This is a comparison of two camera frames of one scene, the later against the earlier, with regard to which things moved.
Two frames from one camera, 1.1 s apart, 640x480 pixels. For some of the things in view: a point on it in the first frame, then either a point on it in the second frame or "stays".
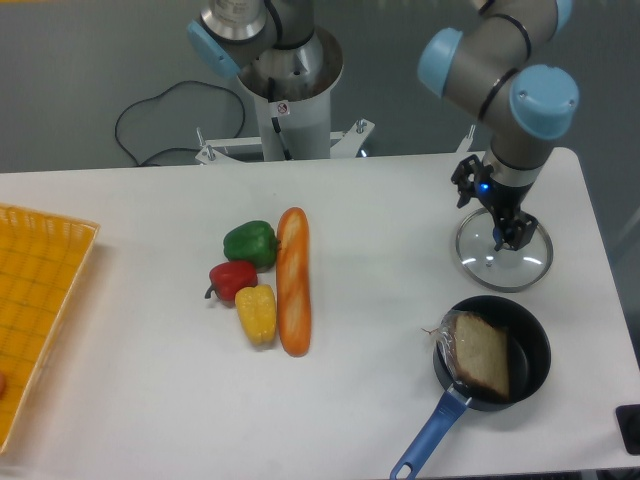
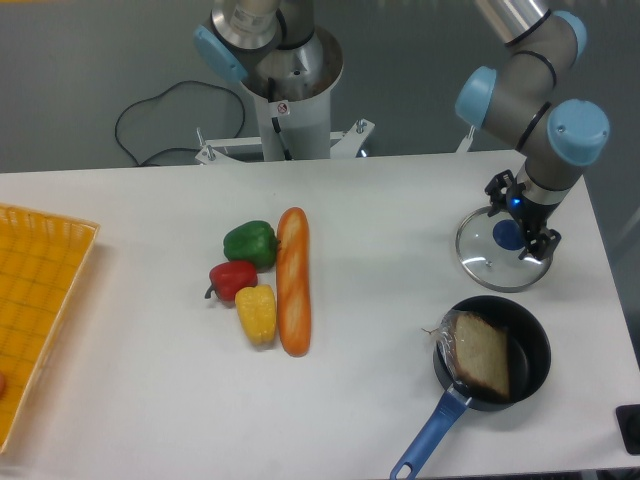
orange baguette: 293,267 stays
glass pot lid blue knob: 507,269 stays
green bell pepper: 253,241 stays
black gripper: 504,197 → 533,215
